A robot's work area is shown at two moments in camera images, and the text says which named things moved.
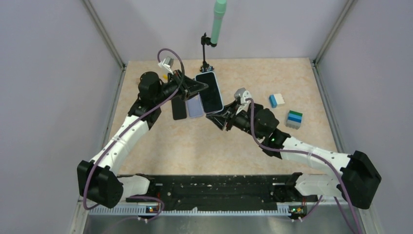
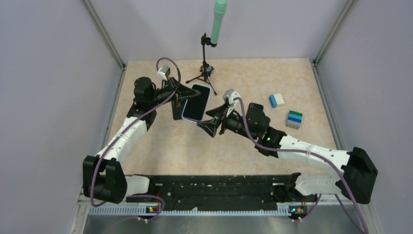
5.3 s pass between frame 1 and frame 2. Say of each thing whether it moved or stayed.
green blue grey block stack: stayed
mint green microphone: stayed
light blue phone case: moved
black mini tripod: stayed
